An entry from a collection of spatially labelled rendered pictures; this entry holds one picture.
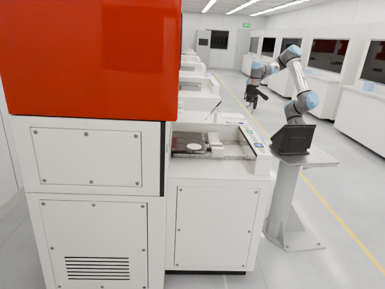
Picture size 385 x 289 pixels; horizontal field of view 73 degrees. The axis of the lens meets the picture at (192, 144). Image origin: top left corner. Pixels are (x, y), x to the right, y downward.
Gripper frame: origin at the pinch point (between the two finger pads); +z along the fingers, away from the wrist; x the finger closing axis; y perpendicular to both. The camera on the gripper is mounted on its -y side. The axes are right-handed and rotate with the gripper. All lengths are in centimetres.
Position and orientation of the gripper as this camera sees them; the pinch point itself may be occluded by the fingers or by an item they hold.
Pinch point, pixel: (252, 113)
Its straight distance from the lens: 193.2
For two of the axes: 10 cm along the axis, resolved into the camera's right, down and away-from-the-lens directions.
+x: 0.3, 3.8, -9.2
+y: -10.0, -0.4, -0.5
